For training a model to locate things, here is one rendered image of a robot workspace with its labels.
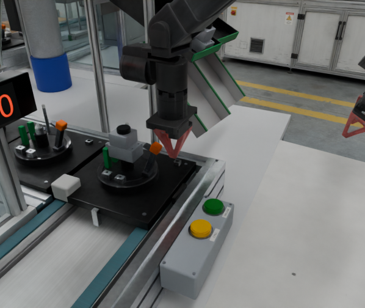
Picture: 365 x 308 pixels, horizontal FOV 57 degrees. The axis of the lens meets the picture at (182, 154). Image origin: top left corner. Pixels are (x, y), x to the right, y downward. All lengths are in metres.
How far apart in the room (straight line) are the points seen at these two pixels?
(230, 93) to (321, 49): 3.56
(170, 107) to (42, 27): 1.05
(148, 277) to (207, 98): 0.57
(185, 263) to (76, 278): 0.20
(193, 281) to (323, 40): 4.20
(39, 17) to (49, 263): 1.11
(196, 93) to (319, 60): 3.76
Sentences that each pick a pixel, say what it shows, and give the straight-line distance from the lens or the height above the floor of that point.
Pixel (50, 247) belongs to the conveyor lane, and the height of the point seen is 0.92.
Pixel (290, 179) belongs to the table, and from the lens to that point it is 1.01.
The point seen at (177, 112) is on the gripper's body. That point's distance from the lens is 0.63.
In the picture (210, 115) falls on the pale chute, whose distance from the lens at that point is 0.98.
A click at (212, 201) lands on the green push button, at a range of 0.71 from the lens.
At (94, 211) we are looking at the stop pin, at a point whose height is 0.97.
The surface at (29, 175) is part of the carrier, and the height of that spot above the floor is 0.97.
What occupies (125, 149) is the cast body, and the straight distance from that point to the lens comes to 0.73.
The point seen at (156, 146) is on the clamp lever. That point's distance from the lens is 0.70.
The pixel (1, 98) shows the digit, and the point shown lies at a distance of 0.62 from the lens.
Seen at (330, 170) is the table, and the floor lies 0.86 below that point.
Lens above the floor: 1.42
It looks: 31 degrees down
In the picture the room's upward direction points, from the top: straight up
